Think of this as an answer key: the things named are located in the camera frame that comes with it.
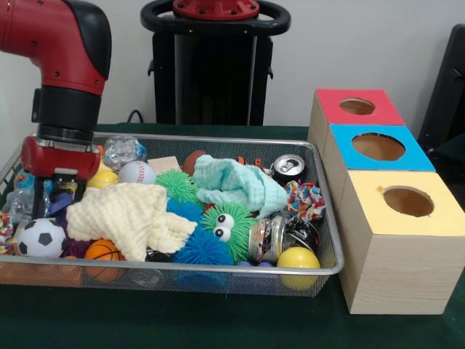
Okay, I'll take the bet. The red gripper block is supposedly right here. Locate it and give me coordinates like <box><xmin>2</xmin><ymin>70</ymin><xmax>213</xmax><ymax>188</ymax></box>
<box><xmin>20</xmin><ymin>135</ymin><xmax>102</xmax><ymax>221</ymax></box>

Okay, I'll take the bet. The crushed clear plastic bottle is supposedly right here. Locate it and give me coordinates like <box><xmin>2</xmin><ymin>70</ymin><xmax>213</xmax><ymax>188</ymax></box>
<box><xmin>6</xmin><ymin>177</ymin><xmax>79</xmax><ymax>222</ymax></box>

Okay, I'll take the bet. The clear plastic packet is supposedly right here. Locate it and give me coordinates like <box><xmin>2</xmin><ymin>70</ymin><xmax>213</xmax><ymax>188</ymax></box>
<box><xmin>103</xmin><ymin>136</ymin><xmax>148</xmax><ymax>172</ymax></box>

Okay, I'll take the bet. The silver mesh bin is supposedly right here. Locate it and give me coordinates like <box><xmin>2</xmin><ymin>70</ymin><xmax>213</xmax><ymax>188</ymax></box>
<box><xmin>0</xmin><ymin>129</ymin><xmax>345</xmax><ymax>298</ymax></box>

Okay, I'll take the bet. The wooden box with three holes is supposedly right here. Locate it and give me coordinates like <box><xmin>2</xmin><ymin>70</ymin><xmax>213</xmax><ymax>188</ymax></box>
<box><xmin>307</xmin><ymin>88</ymin><xmax>465</xmax><ymax>316</ymax></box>

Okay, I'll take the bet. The black and white soccer ball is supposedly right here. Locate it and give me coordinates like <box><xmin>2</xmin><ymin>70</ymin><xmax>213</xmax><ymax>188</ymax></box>
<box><xmin>17</xmin><ymin>217</ymin><xmax>68</xmax><ymax>259</ymax></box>

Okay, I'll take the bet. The small yellow ball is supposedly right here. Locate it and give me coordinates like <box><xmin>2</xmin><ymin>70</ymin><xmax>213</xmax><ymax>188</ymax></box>
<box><xmin>86</xmin><ymin>169</ymin><xmax>120</xmax><ymax>190</ymax></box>

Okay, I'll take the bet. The cream knit cloth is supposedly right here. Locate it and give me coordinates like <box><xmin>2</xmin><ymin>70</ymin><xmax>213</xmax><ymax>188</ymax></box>
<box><xmin>65</xmin><ymin>182</ymin><xmax>199</xmax><ymax>262</ymax></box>

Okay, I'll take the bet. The small orange basketball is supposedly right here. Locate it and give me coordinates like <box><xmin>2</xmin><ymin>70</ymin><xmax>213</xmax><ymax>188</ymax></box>
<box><xmin>84</xmin><ymin>238</ymin><xmax>126</xmax><ymax>262</ymax></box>

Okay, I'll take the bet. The white baseball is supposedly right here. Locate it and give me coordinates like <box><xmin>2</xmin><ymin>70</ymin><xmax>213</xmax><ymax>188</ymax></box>
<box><xmin>118</xmin><ymin>161</ymin><xmax>157</xmax><ymax>185</ymax></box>

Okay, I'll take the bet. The mint knit cloth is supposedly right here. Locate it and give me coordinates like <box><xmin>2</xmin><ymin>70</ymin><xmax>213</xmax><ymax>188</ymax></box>
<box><xmin>191</xmin><ymin>154</ymin><xmax>289</xmax><ymax>220</ymax></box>

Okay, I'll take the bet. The dark green table cloth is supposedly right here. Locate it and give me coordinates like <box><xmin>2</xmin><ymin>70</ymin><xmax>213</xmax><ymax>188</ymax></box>
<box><xmin>0</xmin><ymin>122</ymin><xmax>465</xmax><ymax>349</ymax></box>

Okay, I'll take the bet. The green spiky toy with eyes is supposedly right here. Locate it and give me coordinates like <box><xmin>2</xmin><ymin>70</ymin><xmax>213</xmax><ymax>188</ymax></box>
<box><xmin>199</xmin><ymin>203</ymin><xmax>257</xmax><ymax>265</ymax></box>

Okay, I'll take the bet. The silver soda can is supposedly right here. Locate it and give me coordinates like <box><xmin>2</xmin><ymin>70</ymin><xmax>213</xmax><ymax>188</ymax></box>
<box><xmin>271</xmin><ymin>153</ymin><xmax>308</xmax><ymax>186</ymax></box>

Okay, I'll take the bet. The large yellow ball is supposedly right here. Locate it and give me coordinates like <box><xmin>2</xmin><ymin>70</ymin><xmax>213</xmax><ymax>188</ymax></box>
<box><xmin>276</xmin><ymin>246</ymin><xmax>322</xmax><ymax>291</ymax></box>

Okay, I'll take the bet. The green cloth side table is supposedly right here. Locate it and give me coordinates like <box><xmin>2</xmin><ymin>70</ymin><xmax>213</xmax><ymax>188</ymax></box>
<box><xmin>432</xmin><ymin>131</ymin><xmax>465</xmax><ymax>174</ymax></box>

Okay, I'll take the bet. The black upright panel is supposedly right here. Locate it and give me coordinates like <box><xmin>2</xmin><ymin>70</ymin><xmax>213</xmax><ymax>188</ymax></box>
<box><xmin>417</xmin><ymin>23</ymin><xmax>465</xmax><ymax>153</ymax></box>

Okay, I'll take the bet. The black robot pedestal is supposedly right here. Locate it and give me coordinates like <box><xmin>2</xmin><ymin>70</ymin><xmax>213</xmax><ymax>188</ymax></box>
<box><xmin>140</xmin><ymin>0</ymin><xmax>291</xmax><ymax>127</ymax></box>

